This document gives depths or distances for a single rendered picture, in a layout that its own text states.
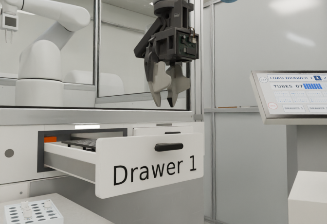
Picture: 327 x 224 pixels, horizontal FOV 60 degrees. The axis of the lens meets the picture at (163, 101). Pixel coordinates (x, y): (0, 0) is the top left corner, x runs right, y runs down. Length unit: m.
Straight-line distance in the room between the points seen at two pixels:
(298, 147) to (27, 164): 1.13
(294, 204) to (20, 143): 0.65
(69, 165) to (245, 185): 1.97
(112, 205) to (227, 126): 1.73
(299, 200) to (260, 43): 1.98
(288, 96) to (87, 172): 1.03
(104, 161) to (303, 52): 1.91
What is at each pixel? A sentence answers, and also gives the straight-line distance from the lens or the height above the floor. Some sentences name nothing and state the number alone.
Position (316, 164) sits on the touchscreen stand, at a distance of 1.51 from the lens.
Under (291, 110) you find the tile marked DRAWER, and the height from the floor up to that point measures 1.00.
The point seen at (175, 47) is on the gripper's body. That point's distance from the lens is 0.55.
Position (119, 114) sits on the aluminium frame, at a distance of 0.96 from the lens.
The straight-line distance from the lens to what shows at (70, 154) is 0.70.
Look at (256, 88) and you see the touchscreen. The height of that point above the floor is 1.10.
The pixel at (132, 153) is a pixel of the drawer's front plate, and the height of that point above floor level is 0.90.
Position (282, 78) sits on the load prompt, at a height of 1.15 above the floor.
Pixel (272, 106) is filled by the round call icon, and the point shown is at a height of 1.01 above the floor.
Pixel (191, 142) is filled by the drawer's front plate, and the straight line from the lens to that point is 0.69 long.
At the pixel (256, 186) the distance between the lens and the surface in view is 2.46.
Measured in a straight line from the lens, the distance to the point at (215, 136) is 2.63.
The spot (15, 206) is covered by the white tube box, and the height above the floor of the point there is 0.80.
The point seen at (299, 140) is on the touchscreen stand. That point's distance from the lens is 1.47.
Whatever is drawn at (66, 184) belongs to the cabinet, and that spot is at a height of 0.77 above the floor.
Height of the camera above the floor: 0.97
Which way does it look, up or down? 3 degrees up
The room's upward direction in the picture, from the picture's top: straight up
